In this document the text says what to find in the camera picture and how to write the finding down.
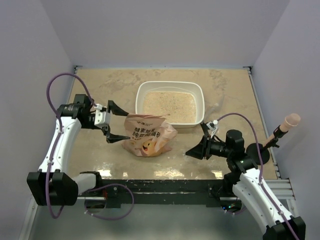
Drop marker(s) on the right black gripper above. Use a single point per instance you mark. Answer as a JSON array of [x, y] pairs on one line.
[[202, 149]]

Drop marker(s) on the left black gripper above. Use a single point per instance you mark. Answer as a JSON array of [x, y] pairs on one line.
[[111, 137]]

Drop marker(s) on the black bag clip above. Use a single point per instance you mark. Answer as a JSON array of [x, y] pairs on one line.
[[206, 128]]

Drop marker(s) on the orange cat litter bag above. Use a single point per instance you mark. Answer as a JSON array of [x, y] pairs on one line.
[[149, 135]]

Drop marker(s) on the white litter box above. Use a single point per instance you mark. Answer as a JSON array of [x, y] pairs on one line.
[[181, 103]]

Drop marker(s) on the beige litter scoop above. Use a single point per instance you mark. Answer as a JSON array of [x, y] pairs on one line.
[[290, 121]]

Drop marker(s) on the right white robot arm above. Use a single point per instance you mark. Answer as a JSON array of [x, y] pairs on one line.
[[246, 183]]

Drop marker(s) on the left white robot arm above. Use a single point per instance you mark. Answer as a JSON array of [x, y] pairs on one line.
[[50, 184]]

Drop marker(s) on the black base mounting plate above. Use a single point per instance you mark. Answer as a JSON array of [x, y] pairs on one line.
[[161, 192]]

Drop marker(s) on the clear plastic tube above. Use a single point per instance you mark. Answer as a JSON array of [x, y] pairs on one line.
[[215, 108]]

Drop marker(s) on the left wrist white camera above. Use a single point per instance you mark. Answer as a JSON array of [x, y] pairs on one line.
[[102, 116]]

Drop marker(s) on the wrist white camera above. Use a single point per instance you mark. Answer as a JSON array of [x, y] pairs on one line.
[[213, 127], [102, 116]]

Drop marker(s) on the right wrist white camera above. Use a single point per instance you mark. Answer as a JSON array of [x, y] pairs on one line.
[[213, 127]]

